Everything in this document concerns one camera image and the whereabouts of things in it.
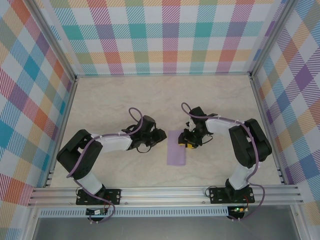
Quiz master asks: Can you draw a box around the purple cloth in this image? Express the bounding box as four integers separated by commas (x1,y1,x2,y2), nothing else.
166,129,187,166

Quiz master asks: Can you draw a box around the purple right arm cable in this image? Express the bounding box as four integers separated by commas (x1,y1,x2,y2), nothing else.
181,101,266,222

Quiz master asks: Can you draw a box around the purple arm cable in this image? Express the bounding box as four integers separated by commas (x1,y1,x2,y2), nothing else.
181,101,266,222
66,107,146,225

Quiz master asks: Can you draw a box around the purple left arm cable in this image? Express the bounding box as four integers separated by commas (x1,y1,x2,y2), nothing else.
66,107,146,225

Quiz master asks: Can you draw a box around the aluminium mounting rail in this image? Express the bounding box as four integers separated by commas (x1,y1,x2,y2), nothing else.
27,184,305,207

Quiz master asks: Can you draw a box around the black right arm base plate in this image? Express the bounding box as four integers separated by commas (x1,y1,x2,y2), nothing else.
208,187,256,205

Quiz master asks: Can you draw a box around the aluminium table edge rail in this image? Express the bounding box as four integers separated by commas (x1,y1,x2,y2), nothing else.
249,76,287,186
43,79,78,188
74,71,253,79

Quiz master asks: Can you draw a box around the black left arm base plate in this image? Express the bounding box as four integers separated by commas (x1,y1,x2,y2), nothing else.
75,189,123,206

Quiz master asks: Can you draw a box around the slotted grey cable duct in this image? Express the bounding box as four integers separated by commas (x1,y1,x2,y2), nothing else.
39,206,230,218

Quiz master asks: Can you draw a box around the aluminium frame post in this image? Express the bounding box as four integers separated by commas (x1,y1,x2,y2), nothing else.
29,0,78,83
248,0,296,81

